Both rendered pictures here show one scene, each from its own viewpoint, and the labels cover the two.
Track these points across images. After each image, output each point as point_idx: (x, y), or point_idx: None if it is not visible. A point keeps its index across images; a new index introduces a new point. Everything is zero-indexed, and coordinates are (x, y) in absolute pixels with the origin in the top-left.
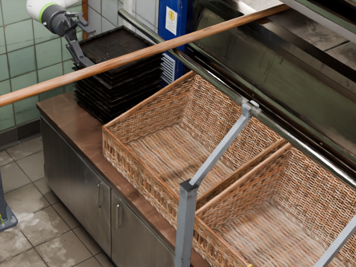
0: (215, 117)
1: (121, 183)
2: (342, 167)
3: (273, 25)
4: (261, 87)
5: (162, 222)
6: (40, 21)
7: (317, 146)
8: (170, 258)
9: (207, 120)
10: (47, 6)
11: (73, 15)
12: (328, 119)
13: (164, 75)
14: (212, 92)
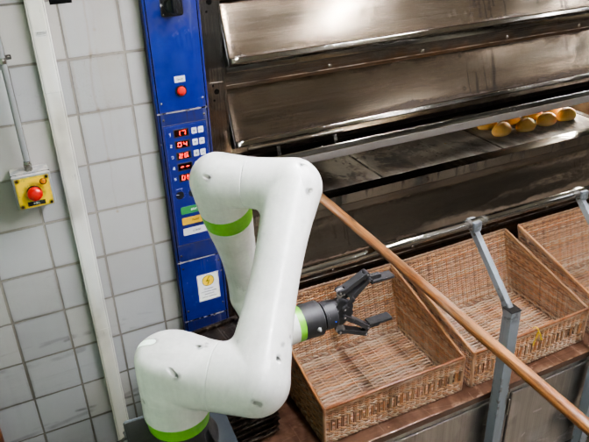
0: None
1: (376, 431)
2: (428, 249)
3: (333, 192)
4: (350, 251)
5: (439, 403)
6: (304, 338)
7: (410, 251)
8: (464, 419)
9: None
10: (301, 313)
11: (361, 279)
12: (418, 219)
13: None
14: None
